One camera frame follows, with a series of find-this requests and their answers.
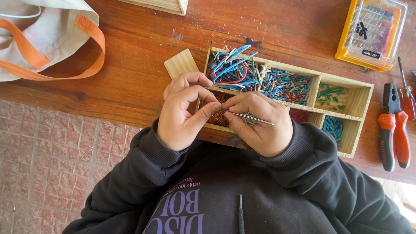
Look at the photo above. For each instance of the pile of green insulation bits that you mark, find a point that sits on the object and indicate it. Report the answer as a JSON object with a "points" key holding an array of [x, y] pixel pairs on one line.
{"points": [[330, 96]]}

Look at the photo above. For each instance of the wooden compartment tray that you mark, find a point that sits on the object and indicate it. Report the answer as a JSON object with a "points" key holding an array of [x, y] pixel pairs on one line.
{"points": [[357, 97]]}

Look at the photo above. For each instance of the pile of blue red insulation bits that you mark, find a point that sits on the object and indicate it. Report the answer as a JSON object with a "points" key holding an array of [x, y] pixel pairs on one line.
{"points": [[286, 86]]}

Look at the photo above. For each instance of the small wooden board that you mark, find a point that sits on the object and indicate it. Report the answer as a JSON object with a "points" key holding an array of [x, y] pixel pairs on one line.
{"points": [[180, 63]]}

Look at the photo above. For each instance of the yellow clear bit case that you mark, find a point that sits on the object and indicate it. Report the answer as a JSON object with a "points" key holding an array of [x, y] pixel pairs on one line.
{"points": [[370, 32]]}

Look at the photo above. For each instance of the pile of copper strands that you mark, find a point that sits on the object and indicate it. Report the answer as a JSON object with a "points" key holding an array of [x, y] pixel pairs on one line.
{"points": [[214, 118]]}

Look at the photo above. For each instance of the black hoodie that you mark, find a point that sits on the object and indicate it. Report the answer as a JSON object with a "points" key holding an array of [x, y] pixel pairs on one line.
{"points": [[276, 201]]}

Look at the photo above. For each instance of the person's right hand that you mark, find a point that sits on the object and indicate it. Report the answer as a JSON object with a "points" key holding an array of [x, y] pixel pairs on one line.
{"points": [[266, 130]]}

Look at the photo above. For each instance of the pile of grey insulation bits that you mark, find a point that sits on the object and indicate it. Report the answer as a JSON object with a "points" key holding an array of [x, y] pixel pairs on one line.
{"points": [[248, 119]]}

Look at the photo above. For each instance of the wooden box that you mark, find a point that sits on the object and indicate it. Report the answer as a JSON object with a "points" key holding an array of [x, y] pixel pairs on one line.
{"points": [[162, 5]]}

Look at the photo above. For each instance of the orange black pliers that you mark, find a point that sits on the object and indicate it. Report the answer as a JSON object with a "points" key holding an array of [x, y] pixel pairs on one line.
{"points": [[391, 130]]}

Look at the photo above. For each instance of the person's left hand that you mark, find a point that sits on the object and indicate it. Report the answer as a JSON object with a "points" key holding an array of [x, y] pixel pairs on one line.
{"points": [[177, 123]]}

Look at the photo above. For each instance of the metal tweezers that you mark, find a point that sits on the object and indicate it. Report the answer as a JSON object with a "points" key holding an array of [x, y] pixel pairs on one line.
{"points": [[256, 120]]}

